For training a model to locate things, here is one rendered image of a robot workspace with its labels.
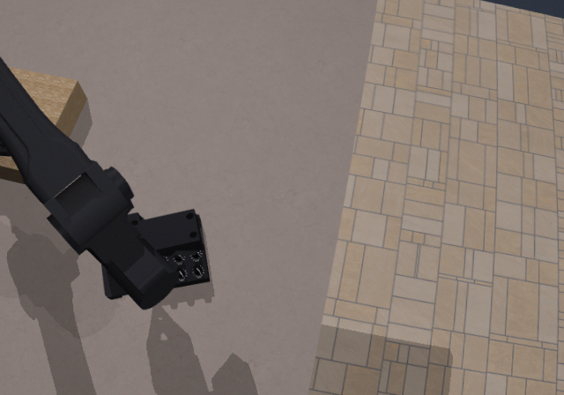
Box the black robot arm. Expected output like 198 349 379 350
0 57 204 309

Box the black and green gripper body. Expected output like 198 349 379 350
98 260 127 300

